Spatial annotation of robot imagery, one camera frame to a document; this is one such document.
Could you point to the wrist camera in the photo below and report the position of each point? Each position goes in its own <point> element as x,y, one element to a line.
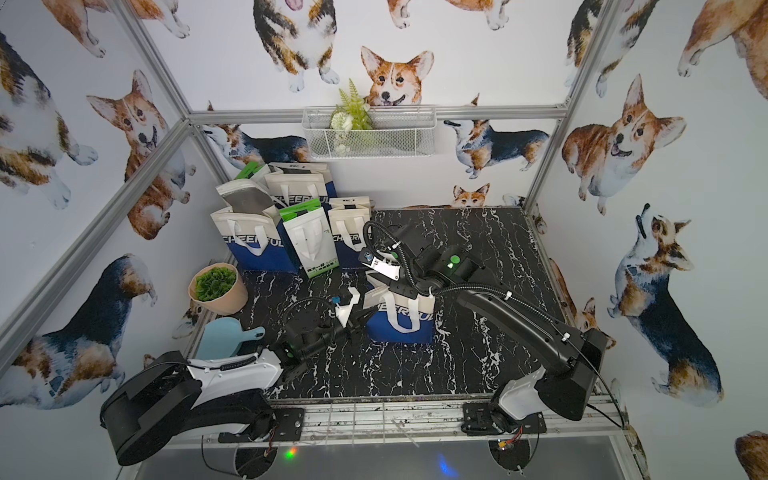
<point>385,264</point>
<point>344,304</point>

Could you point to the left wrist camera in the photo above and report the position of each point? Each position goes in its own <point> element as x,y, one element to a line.
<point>344,304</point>

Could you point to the green white bag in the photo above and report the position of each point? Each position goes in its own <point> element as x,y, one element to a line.
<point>308,229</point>
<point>253,171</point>

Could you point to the fern and white flower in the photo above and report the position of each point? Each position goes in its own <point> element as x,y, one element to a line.
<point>351,123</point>

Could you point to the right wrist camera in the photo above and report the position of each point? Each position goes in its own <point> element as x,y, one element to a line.
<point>385,264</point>

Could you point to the potted green plant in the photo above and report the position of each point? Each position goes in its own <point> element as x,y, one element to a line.
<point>219,288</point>

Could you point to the white wire basket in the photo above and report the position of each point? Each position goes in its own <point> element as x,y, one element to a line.
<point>386,132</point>

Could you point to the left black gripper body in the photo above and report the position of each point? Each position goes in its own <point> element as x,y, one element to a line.
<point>339,327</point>

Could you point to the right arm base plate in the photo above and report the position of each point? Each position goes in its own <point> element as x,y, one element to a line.
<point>487,419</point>

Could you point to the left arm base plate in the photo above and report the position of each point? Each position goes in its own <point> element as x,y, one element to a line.
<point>282,424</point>

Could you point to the blue white bag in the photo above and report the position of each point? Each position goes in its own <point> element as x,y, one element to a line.
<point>295,183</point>

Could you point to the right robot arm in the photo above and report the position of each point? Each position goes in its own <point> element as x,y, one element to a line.
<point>569,359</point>

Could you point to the light blue cutting board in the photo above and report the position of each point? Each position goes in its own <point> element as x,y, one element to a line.
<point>223,337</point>

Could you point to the aluminium front rail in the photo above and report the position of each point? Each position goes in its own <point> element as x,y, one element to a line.
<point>357,422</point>

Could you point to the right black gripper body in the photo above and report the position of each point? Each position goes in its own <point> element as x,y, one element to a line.
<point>402,285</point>

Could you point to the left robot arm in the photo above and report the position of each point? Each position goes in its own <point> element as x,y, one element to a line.
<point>224,397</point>

